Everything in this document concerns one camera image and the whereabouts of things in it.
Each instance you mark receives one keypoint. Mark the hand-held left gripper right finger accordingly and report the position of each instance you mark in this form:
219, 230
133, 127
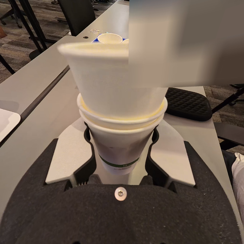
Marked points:
173, 160

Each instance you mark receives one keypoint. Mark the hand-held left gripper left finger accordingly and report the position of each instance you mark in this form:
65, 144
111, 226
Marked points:
65, 160

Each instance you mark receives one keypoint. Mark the stack of nested white cups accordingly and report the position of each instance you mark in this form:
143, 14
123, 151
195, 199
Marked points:
118, 145

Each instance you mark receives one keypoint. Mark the white paper cup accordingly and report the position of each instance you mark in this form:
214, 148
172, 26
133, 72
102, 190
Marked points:
103, 84
109, 37
126, 40

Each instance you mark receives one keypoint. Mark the blue plastic bin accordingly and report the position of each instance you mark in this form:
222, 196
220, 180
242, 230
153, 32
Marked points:
95, 39

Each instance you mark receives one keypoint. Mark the black textured pad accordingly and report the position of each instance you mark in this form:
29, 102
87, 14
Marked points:
188, 103

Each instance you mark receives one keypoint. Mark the white board stand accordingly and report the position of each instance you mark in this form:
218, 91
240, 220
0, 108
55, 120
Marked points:
7, 124

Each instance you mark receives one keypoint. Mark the black framed panel on stand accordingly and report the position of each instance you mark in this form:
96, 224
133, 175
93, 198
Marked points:
28, 26

